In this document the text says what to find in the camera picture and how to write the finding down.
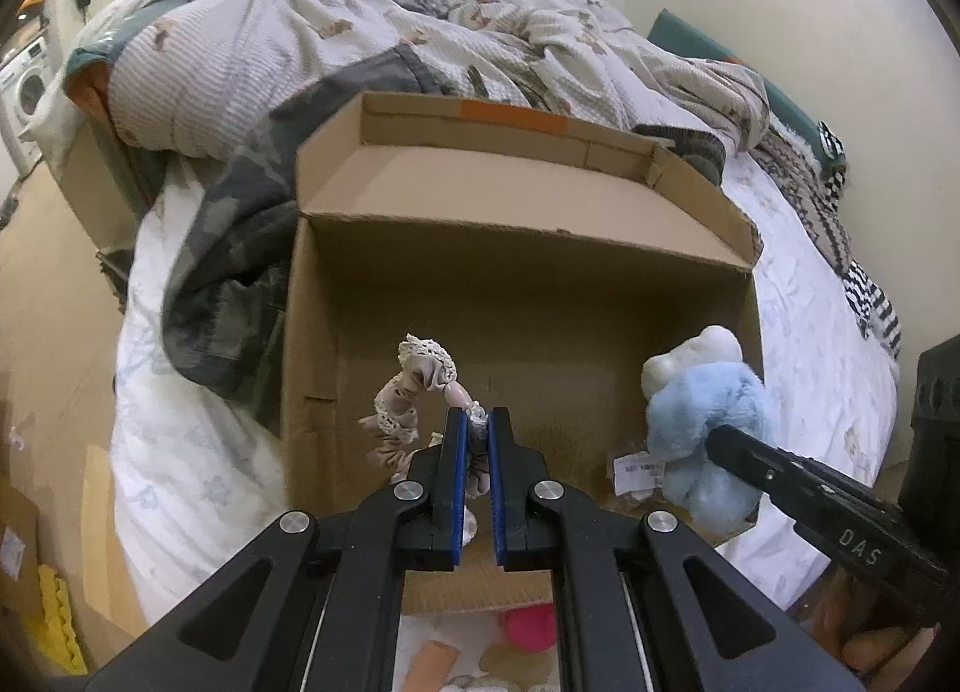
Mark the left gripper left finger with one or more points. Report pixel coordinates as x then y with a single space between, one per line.
431 535

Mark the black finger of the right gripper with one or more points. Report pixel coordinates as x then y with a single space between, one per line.
840 517

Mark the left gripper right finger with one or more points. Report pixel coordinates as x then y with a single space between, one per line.
522 540

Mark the beige lace scrunchie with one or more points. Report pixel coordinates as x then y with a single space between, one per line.
425 370

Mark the light blue fluffy sock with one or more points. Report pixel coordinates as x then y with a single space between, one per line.
700 386

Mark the right hand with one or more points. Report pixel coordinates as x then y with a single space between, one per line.
887 656

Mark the brown paper piece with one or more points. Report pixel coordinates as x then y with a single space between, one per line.
523 669

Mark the white floral bed sheet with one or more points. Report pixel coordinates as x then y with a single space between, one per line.
196 477

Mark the open cardboard box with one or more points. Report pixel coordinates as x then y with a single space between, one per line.
551 257

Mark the camouflage jacket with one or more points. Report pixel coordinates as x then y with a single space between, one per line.
225 301

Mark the flat cardboard sheet on floor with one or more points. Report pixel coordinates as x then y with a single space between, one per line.
107 586

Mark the black white knitted blanket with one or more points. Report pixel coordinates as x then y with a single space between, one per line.
814 190

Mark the yellow foam piece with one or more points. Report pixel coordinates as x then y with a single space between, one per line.
57 634

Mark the cardboard box beside bed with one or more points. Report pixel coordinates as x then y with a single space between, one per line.
99 185

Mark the beige patterned duvet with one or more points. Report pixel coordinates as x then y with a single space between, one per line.
193 76

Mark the white washing machine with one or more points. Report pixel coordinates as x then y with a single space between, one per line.
26 75

